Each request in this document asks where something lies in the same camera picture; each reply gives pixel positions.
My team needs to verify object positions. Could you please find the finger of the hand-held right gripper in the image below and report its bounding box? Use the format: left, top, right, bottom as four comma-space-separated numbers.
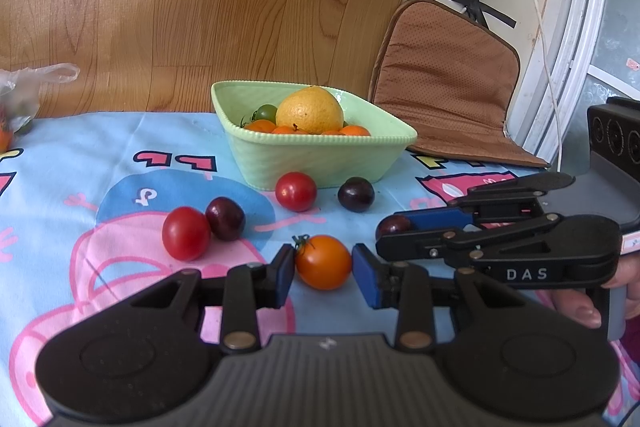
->
376, 213, 567, 267
395, 172, 576, 233

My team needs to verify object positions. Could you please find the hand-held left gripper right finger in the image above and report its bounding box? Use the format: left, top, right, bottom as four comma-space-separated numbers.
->
352, 244, 541, 353

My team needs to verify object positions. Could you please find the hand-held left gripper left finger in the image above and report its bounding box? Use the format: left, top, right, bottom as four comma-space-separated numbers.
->
120, 243, 296, 353

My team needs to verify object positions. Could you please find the dark purple plum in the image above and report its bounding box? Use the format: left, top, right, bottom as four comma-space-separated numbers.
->
376, 214, 413, 238

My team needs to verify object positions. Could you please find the orange tomato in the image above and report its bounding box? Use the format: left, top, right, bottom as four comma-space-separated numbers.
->
294, 234, 353, 291

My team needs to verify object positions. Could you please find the dark purple tomato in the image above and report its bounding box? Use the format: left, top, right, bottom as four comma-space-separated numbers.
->
205, 197, 246, 242
337, 177, 376, 213

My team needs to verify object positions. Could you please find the red tomato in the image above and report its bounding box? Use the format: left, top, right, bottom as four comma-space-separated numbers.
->
161, 206, 211, 261
275, 172, 318, 212

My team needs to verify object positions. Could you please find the green ceramic bowl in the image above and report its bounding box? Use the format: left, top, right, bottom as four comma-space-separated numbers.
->
210, 80, 418, 190

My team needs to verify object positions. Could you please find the large yellow orange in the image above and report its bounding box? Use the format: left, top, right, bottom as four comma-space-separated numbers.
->
275, 86, 345, 134

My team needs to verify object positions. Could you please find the person's right hand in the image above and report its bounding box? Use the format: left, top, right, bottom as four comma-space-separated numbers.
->
542, 252, 640, 333

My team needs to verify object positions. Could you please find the brown seat cushion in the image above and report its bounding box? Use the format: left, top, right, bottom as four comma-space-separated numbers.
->
368, 0, 551, 168

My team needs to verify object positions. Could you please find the printed cartoon blanket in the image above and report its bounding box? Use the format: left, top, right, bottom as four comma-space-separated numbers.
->
0, 109, 640, 427

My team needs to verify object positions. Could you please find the clear plastic bag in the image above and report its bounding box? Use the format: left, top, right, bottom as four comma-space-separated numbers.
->
0, 63, 81, 152

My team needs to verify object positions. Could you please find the white window frame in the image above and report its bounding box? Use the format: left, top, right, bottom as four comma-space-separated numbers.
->
545, 0, 640, 158

